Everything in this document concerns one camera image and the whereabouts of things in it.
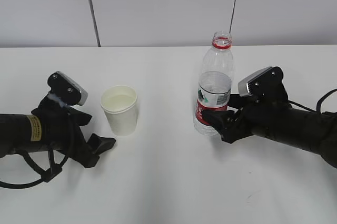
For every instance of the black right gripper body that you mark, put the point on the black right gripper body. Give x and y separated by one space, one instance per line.
253 115

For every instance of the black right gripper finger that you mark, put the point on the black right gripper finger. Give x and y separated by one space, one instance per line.
221 121
237 102

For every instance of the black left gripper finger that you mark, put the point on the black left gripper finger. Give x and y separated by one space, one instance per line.
100 144
80 118

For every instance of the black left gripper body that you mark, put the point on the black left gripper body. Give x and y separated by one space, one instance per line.
60 133

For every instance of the clear water bottle red label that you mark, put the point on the clear water bottle red label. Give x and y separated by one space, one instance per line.
215 81

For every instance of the white paper cup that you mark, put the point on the white paper cup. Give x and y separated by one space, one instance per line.
120 106

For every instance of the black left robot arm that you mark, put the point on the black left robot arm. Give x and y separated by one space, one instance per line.
21 133

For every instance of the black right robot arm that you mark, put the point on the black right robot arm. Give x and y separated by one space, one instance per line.
279 122

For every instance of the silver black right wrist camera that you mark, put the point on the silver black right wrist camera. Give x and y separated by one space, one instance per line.
265 84

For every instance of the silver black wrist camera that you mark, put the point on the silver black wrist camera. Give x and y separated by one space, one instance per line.
66 89
265 84

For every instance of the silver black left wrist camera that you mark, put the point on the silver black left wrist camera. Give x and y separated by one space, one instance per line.
66 89

